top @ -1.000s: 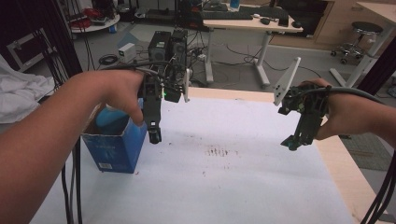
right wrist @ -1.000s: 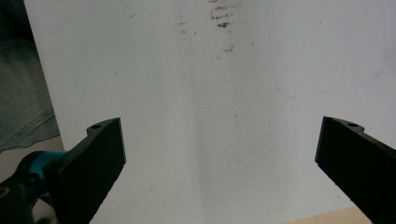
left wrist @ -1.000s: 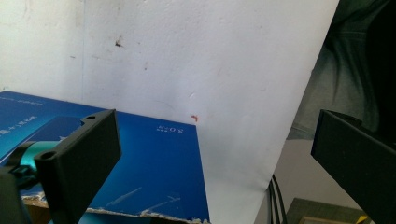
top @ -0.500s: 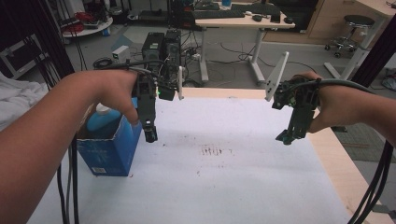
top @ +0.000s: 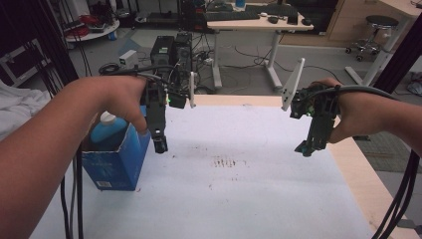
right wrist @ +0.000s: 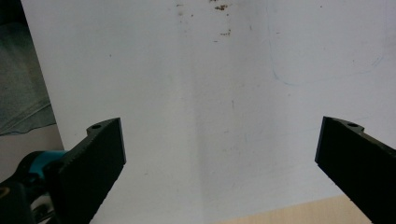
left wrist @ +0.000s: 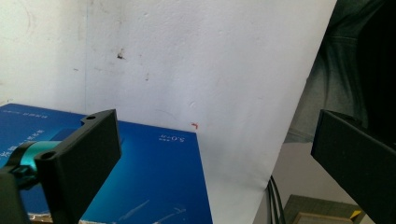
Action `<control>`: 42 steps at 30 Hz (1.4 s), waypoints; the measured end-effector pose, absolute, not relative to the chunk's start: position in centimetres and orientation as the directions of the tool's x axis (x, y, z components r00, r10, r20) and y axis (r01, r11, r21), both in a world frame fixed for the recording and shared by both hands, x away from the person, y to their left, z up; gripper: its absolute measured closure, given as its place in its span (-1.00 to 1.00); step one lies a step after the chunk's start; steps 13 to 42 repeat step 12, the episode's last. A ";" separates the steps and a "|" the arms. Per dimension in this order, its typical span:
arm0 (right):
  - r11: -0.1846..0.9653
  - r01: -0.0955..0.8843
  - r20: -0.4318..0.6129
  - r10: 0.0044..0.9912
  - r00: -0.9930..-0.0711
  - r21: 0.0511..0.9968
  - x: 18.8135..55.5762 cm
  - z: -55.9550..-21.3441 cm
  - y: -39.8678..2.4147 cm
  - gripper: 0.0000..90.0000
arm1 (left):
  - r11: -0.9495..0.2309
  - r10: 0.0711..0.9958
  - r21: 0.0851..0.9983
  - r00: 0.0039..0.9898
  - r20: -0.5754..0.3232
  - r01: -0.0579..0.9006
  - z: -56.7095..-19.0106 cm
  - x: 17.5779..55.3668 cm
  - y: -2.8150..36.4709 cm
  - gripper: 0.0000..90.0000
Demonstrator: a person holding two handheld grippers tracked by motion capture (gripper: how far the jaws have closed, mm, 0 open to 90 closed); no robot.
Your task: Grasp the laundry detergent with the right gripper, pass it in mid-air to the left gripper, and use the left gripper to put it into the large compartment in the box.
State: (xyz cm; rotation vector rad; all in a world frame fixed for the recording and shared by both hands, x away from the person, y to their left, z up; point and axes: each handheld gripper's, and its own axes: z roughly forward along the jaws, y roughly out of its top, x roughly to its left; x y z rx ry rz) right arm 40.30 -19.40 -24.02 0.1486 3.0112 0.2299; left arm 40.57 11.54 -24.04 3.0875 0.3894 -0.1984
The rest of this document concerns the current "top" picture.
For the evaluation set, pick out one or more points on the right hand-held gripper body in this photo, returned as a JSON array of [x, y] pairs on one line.
[[320, 109]]

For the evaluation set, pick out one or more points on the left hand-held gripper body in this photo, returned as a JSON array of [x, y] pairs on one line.
[[156, 106]]

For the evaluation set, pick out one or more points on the blue cardboard box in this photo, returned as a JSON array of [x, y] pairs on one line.
[[112, 169]]

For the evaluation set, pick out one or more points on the blue bottle with white cap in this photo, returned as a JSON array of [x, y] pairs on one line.
[[107, 131]]

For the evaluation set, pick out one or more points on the person's right hand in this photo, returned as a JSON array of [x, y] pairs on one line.
[[361, 114]]

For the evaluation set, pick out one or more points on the person's left hand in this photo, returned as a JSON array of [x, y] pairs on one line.
[[112, 94]]

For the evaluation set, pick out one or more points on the small white device box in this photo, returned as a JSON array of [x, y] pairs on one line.
[[128, 58]]

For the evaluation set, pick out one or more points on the black computer tower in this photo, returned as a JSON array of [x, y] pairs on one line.
[[162, 49], [184, 49]]

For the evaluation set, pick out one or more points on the dark floor mat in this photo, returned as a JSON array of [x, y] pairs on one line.
[[384, 152]]

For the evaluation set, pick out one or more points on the white power strip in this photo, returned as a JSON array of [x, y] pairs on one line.
[[209, 61]]

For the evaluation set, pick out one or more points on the white table cover sheet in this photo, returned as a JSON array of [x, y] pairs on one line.
[[232, 199]]

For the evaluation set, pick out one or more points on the black computer mouse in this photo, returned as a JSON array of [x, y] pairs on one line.
[[307, 22], [272, 19]]

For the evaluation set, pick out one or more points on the wooden cabinet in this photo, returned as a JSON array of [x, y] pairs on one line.
[[351, 20]]

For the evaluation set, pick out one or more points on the round white table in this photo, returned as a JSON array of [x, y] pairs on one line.
[[96, 31]]

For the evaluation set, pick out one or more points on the wooden desk with white legs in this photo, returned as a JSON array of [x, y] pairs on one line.
[[258, 25]]

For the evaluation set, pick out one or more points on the black round stool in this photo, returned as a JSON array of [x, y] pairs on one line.
[[381, 21]]

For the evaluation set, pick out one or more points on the black keyboard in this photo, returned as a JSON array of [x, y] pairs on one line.
[[232, 15]]

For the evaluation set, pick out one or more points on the light wooden desk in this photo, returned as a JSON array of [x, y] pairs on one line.
[[398, 6]]

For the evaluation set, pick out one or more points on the blue cup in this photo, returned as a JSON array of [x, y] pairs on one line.
[[240, 3]]

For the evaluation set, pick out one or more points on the black curtain stand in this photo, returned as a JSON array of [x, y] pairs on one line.
[[40, 40]]

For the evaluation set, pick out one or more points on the white cloth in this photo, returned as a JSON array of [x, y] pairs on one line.
[[20, 106]]

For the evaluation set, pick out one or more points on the black metal post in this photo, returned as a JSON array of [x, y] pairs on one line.
[[398, 59]]

